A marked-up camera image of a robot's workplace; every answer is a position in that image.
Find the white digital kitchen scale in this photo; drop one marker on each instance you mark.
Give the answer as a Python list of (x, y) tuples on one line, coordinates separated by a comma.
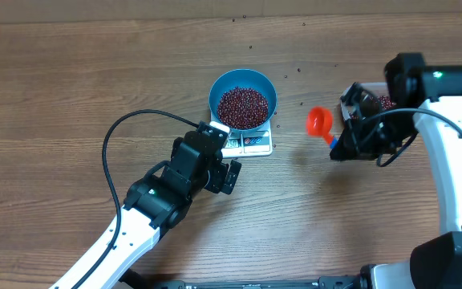
[(249, 144)]

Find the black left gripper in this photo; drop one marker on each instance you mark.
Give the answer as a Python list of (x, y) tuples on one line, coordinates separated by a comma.
[(219, 172)]

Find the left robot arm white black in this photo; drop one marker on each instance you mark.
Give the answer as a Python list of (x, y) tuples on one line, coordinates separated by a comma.
[(155, 204)]

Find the clear plastic container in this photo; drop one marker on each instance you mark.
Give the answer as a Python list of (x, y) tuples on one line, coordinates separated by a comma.
[(380, 89)]

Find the red measuring scoop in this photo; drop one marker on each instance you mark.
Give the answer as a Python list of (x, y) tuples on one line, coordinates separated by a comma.
[(319, 122)]

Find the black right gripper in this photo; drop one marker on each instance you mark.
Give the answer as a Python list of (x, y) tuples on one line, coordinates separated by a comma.
[(355, 139)]

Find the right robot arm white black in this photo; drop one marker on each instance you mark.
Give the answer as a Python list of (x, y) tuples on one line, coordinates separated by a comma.
[(426, 103)]

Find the teal blue bowl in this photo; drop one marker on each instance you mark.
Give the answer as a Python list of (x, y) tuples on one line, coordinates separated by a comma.
[(243, 78)]

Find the red adzuki beans pile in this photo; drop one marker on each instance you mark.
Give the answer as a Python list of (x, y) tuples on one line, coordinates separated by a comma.
[(370, 105)]

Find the red beans in bowl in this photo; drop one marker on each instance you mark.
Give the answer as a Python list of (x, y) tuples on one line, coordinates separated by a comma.
[(243, 108)]

